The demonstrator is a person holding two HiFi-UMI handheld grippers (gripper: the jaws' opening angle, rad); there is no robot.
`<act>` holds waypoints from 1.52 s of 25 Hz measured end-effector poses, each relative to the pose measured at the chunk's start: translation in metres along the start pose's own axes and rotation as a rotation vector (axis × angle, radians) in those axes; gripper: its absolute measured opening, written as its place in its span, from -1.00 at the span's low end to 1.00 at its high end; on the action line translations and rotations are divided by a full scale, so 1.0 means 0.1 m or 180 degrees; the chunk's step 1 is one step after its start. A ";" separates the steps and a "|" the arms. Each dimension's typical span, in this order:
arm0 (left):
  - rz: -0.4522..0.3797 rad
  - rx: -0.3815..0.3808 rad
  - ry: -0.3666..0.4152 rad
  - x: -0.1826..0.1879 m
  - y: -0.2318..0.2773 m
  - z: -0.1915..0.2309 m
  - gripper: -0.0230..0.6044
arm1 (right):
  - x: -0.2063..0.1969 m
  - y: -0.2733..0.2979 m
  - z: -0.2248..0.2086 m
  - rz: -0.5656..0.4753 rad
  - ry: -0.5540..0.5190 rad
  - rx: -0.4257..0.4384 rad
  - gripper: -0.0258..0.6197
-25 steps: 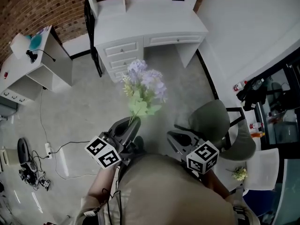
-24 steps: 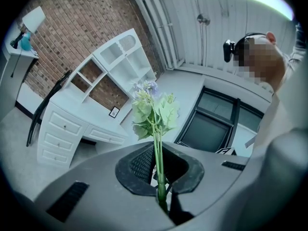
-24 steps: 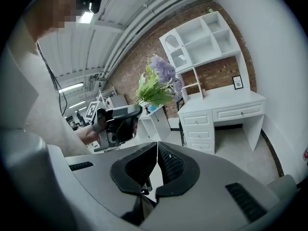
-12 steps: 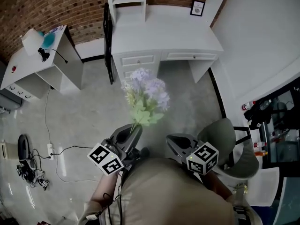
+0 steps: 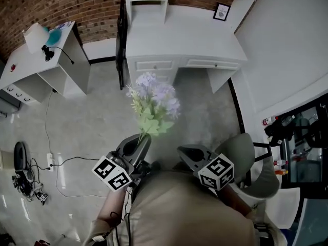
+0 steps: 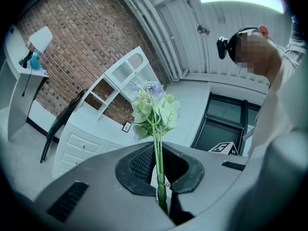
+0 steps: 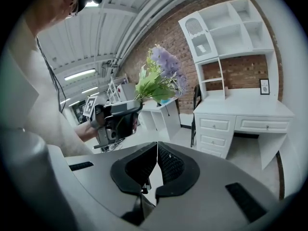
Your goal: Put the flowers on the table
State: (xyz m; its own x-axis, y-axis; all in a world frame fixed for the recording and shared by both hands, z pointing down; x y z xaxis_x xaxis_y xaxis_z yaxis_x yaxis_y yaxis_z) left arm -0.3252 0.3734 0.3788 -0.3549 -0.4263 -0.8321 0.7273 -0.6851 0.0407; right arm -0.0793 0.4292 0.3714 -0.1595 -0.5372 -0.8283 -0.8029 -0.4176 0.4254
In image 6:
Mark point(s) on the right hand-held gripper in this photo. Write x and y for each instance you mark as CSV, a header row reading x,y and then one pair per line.
x,y
225,148

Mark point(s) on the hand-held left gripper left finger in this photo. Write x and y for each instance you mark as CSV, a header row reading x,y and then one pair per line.
x,y
132,172

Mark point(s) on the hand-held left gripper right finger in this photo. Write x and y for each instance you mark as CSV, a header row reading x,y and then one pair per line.
x,y
187,174

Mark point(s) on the purple artificial flowers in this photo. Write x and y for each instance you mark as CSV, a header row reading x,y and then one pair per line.
x,y
154,109

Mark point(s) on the black framed glass door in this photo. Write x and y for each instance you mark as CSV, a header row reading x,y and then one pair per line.
x,y
223,129

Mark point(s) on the black framed picture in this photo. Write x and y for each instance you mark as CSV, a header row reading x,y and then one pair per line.
x,y
126,127

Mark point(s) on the person's beige shirt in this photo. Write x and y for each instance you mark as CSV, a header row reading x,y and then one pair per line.
x,y
272,119

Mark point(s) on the black folding chair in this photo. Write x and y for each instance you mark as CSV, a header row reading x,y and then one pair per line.
x,y
62,119

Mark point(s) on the person's head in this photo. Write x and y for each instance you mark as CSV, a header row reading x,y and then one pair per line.
x,y
260,54

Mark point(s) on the white hutch shelf unit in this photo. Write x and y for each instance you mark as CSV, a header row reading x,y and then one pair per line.
x,y
125,68

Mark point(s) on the white side table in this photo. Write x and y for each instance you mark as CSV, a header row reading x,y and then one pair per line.
x,y
21,100

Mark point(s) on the black head-worn camera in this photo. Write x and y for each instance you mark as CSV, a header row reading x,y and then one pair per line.
x,y
222,47

